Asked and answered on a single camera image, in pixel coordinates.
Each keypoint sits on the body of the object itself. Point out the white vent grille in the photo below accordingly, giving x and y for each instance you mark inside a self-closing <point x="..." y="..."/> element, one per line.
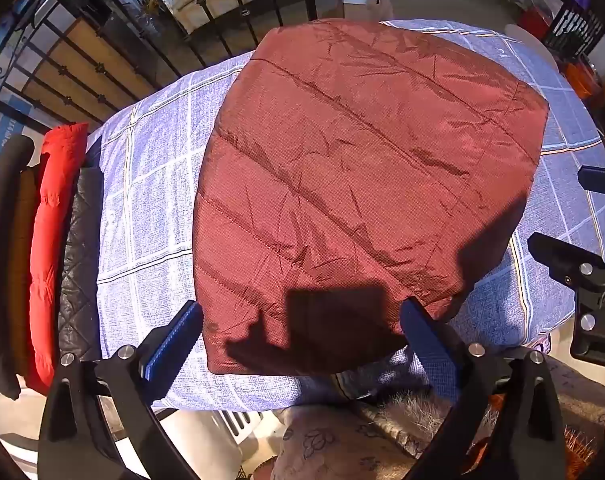
<point x="238" y="425"/>

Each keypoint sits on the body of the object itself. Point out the maroon quilted jacket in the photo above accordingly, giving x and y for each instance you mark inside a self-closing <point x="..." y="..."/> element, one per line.
<point x="362" y="185"/>

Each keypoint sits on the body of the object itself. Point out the red puffer jacket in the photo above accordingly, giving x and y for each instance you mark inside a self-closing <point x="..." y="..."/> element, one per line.
<point x="52" y="240"/>

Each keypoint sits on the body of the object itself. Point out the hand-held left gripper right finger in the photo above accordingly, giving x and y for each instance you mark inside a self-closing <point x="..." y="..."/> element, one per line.
<point x="427" y="345"/>

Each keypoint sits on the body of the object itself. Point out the black chair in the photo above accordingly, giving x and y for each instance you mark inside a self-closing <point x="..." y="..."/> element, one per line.
<point x="575" y="22"/>

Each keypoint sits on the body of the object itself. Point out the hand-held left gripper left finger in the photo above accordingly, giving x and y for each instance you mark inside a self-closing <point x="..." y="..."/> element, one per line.
<point x="175" y="337"/>

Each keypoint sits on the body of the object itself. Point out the blue checked bed sheet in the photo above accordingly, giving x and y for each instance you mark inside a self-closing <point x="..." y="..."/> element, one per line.
<point x="147" y="220"/>

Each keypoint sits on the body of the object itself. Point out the grey fur trim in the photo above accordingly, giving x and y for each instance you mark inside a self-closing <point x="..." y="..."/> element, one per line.
<point x="422" y="415"/>

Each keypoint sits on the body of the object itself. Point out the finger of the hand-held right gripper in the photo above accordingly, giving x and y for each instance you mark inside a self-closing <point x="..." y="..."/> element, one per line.
<point x="602" y="180"/>
<point x="562" y="257"/>

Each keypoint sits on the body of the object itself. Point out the black quilted jacket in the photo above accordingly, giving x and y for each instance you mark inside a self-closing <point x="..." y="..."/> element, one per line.
<point x="80" y="270"/>

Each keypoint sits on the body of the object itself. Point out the brown garment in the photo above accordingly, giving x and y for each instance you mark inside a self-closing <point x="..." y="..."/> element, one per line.
<point x="21" y="270"/>

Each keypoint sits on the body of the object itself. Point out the orange stool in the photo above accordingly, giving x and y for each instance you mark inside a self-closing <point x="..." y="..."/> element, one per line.
<point x="581" y="80"/>

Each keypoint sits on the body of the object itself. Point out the white paper bag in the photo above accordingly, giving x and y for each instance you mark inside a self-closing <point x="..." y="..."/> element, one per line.
<point x="365" y="6"/>

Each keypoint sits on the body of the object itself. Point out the black iron railing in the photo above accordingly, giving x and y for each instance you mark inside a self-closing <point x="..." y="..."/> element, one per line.
<point x="102" y="67"/>

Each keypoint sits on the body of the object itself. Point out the red box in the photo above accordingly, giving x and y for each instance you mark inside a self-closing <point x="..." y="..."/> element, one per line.
<point x="535" y="21"/>

